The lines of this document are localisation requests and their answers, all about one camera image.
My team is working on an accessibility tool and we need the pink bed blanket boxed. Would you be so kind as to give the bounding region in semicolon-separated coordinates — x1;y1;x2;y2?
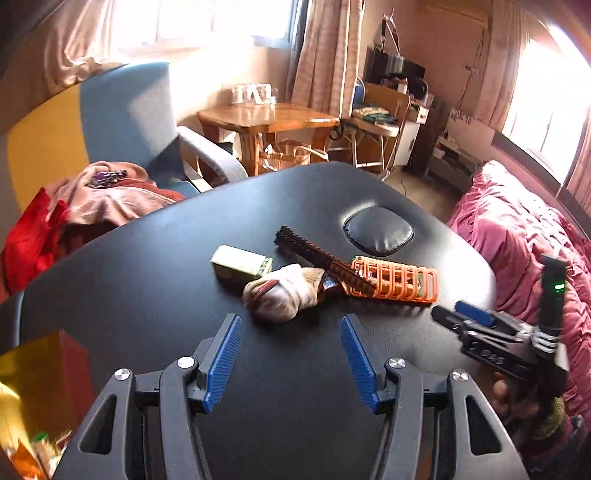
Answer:
448;161;591;416

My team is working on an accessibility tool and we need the red tin box gold inside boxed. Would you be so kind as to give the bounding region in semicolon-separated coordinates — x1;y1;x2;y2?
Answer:
0;330;95;480

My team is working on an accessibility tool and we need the white low shelf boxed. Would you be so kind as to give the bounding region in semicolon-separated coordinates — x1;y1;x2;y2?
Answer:
427;136;481;185

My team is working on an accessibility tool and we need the wooden side table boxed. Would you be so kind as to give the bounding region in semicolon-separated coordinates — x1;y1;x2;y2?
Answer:
197;102;341;178

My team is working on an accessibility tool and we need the woven basket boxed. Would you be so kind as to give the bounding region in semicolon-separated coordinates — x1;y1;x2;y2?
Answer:
259;141;328;174

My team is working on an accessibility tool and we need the person's right forearm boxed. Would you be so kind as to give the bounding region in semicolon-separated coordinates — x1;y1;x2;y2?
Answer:
510;397;587;467

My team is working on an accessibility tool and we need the black monitor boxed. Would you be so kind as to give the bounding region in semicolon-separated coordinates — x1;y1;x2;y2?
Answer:
365;46;426;86

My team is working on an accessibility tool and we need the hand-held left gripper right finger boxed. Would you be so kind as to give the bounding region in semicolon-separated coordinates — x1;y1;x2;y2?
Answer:
339;314;531;480

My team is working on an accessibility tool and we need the person's right hand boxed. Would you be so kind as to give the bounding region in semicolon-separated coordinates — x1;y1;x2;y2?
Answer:
493;379;536;418

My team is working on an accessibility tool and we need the window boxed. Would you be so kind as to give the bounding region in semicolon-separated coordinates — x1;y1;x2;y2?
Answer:
111;0;296;51
503;37;587;185

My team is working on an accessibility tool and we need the orange plastic rack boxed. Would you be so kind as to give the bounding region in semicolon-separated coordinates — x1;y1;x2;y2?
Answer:
344;257;439;305

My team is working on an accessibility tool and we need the clear organiser with jars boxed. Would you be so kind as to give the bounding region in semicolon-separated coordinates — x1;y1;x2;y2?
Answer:
230;83;279;106

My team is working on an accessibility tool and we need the pink cloth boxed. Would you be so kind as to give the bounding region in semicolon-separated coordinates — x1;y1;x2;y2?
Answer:
46;161;185;232

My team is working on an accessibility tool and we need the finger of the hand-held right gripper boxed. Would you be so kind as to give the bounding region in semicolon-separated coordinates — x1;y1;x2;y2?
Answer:
455;301;518;334
431;306;476;342

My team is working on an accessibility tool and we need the purple patterned cloth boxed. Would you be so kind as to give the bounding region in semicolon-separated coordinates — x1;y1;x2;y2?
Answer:
88;170;127;188

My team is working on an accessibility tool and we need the blue yellow grey armchair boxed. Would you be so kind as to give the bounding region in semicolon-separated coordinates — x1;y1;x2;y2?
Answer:
0;61;250;222

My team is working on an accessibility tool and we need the white cabinet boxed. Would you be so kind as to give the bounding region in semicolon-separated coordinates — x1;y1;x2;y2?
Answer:
394;104;430;167

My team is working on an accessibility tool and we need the folded green cloth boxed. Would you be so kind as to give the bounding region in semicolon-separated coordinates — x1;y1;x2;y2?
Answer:
352;107;398;125

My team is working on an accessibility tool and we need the red cloth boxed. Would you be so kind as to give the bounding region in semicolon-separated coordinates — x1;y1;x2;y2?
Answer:
0;187;70;296

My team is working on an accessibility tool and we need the small green gold box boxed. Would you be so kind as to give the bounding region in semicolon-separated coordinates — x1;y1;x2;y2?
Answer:
210;244;273;282

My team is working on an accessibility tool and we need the black round cushion plug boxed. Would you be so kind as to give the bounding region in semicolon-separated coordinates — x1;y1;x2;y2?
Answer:
343;206;414;254

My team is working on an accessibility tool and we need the beige patterned curtain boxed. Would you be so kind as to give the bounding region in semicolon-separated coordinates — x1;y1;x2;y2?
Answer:
291;0;365;118
44;0;121;88
475;0;527;134

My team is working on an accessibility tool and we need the hanging grey white item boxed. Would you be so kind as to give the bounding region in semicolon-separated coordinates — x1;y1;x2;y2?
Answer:
381;16;404;75

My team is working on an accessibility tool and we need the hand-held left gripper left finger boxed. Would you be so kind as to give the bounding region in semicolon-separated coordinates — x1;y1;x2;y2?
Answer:
54;313;244;480

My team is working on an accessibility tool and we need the beige pink sock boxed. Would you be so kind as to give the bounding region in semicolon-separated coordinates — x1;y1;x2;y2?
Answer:
242;264;326;321

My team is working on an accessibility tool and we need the black bed headboard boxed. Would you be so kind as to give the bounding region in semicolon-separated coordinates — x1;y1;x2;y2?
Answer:
492;131;591;204

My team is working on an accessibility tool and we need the wooden back chair white frame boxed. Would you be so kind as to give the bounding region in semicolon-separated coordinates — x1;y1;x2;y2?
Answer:
351;83;411;169

